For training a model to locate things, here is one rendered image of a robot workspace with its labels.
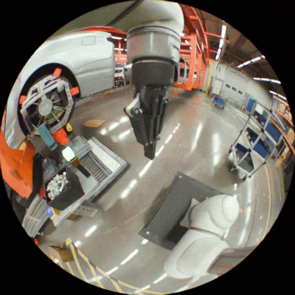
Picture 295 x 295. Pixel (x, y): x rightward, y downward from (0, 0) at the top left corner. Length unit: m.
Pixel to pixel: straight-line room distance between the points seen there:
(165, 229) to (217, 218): 0.28
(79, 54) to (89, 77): 0.34
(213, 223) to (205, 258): 0.14
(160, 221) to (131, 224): 0.39
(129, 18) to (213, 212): 0.48
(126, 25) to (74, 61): 1.06
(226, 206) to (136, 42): 0.44
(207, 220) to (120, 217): 0.70
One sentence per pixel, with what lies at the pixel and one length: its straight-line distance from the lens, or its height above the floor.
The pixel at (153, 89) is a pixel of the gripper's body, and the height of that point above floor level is 0.83.
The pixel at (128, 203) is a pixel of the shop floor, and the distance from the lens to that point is 0.88.
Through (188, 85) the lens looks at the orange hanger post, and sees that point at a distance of 3.57.
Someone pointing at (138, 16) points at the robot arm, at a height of 0.95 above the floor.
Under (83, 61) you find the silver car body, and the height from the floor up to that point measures 1.17.
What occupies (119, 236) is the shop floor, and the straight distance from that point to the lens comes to 0.91.
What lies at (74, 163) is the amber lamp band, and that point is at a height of 0.59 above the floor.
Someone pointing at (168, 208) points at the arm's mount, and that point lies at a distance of 0.54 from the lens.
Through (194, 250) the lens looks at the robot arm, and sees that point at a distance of 0.35.
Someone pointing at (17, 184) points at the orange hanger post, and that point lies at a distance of 0.86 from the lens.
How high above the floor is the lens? 0.85
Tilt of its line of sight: 46 degrees down
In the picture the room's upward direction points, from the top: straight up
